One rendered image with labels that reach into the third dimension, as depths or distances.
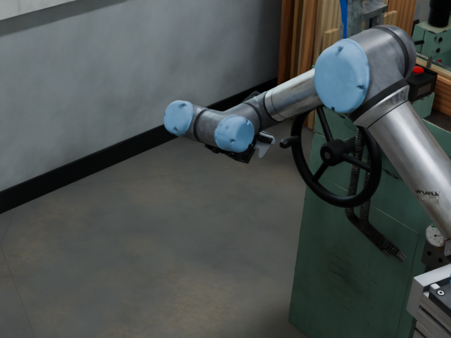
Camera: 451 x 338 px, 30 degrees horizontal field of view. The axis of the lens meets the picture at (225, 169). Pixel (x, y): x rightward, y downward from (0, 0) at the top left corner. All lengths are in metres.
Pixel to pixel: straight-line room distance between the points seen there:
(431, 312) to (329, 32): 2.05
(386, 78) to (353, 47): 0.08
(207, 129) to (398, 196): 0.68
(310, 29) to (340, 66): 2.24
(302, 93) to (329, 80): 0.27
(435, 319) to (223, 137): 0.57
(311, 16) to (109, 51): 0.91
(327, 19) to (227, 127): 2.00
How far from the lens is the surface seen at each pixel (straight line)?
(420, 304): 1.80
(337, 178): 2.37
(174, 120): 1.80
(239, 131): 1.73
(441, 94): 2.16
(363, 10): 3.17
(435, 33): 2.18
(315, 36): 3.70
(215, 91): 3.79
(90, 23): 3.17
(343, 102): 1.45
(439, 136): 2.10
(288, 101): 1.76
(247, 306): 2.83
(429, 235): 2.14
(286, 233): 3.16
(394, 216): 2.28
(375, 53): 1.47
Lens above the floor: 1.86
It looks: 32 degrees down
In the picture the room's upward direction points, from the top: 4 degrees clockwise
